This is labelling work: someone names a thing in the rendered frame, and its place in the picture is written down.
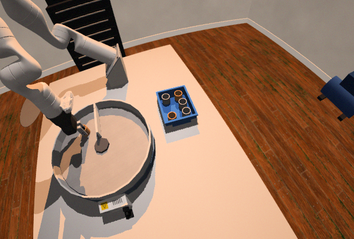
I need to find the blue crate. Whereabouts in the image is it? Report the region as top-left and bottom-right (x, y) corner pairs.
(156, 85), (198, 129)

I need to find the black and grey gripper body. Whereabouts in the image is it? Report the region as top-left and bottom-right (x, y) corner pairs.
(40, 91), (77, 136)

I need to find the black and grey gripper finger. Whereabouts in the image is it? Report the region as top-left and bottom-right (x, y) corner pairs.
(77, 126), (87, 136)
(77, 121), (86, 130)

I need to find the grey metal sleeve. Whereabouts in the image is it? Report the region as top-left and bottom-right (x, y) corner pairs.
(179, 98), (187, 110)
(162, 93), (170, 105)
(182, 107), (191, 117)

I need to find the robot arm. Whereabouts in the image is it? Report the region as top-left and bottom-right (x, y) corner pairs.
(0, 0), (116, 109)

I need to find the bronze metal sleeve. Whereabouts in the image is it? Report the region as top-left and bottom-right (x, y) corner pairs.
(83, 124), (90, 137)
(168, 112), (176, 121)
(174, 90), (183, 101)

